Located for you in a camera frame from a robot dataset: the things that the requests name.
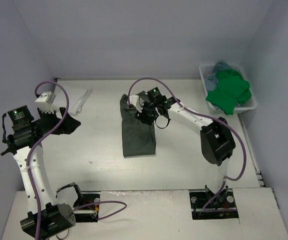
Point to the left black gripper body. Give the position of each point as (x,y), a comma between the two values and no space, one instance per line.
(52,122)

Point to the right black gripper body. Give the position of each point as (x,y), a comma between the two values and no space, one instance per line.
(142,116)

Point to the white t shirt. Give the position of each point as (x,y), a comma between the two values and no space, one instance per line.
(77,98)

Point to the grey t shirt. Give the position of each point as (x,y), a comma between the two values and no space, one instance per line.
(138,139)

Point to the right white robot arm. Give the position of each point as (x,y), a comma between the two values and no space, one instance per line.
(217,143)

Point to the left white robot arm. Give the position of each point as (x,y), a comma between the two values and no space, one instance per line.
(46,216)

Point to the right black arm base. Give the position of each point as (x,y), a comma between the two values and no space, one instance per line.
(223,207)

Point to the white plastic basket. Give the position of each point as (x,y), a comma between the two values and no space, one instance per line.
(206,69)

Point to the green t shirt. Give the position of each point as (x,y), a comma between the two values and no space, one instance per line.
(231,90)

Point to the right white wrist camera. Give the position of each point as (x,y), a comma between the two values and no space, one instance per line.
(137,102)

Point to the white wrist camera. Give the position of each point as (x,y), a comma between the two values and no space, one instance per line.
(137,102)
(44,103)

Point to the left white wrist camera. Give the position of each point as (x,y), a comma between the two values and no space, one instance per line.
(44,103)

